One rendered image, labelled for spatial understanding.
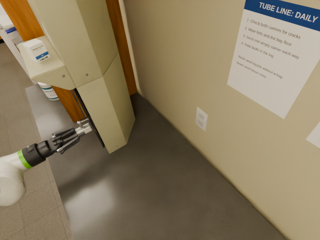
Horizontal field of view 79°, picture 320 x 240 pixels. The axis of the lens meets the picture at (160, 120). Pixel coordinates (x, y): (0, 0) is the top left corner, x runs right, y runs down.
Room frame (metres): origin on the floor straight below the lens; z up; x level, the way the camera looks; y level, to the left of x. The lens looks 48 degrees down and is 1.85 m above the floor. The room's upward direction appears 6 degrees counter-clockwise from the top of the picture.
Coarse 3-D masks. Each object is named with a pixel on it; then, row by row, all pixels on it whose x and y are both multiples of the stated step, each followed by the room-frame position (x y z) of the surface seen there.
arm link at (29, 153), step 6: (36, 144) 0.56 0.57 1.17; (24, 150) 0.52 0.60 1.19; (30, 150) 0.51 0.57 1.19; (36, 150) 0.51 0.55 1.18; (24, 156) 0.49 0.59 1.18; (30, 156) 0.49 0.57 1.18; (36, 156) 0.49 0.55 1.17; (42, 156) 0.51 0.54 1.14; (30, 162) 0.47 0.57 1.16; (36, 162) 0.48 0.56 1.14
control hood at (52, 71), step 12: (24, 48) 0.79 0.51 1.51; (48, 48) 0.76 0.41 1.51; (24, 60) 0.69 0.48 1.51; (48, 60) 0.66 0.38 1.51; (60, 60) 0.65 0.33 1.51; (36, 72) 0.59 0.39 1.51; (48, 72) 0.59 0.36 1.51; (60, 72) 0.61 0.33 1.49; (48, 84) 0.58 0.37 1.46; (60, 84) 0.60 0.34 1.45; (72, 84) 0.61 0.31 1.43
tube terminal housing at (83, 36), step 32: (32, 0) 0.63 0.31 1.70; (64, 0) 0.66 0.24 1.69; (96, 0) 0.79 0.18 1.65; (64, 32) 0.64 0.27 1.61; (96, 32) 0.73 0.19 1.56; (96, 64) 0.67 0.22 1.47; (96, 96) 0.65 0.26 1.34; (128, 96) 0.85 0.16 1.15; (96, 128) 0.63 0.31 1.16; (128, 128) 0.74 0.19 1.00
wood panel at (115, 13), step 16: (0, 0) 0.90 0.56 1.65; (16, 0) 0.92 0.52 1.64; (112, 0) 1.12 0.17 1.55; (16, 16) 0.91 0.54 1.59; (32, 16) 0.94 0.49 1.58; (112, 16) 1.11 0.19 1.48; (32, 32) 0.92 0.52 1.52; (128, 48) 1.14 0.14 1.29; (128, 64) 1.13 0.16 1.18; (128, 80) 1.11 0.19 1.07; (64, 96) 0.91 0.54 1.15; (80, 112) 0.93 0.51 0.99
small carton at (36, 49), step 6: (30, 42) 0.69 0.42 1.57; (36, 42) 0.68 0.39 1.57; (42, 42) 0.69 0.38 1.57; (30, 48) 0.65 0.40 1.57; (36, 48) 0.66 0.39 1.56; (42, 48) 0.68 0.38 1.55; (30, 54) 0.67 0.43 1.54; (36, 54) 0.66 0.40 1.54; (42, 54) 0.67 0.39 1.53; (48, 54) 0.68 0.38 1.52; (36, 60) 0.65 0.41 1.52; (42, 60) 0.66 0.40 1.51
